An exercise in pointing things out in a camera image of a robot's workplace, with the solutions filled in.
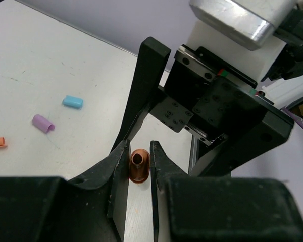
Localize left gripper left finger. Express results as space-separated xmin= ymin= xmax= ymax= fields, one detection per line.
xmin=0 ymin=140 xmax=130 ymax=241

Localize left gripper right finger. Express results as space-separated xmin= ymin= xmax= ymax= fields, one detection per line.
xmin=150 ymin=141 xmax=303 ymax=241

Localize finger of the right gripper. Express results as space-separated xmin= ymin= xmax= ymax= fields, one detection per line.
xmin=189 ymin=136 xmax=275 ymax=176

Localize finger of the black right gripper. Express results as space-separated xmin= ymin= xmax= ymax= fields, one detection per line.
xmin=112 ymin=36 xmax=171 ymax=150

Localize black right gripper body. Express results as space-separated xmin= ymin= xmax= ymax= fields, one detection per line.
xmin=151 ymin=45 xmax=294 ymax=154

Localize orange capped clear highlighter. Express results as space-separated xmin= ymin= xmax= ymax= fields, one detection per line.
xmin=129 ymin=149 xmax=150 ymax=184

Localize blue highlighter cap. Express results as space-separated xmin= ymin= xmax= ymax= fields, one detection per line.
xmin=62 ymin=95 xmax=83 ymax=109

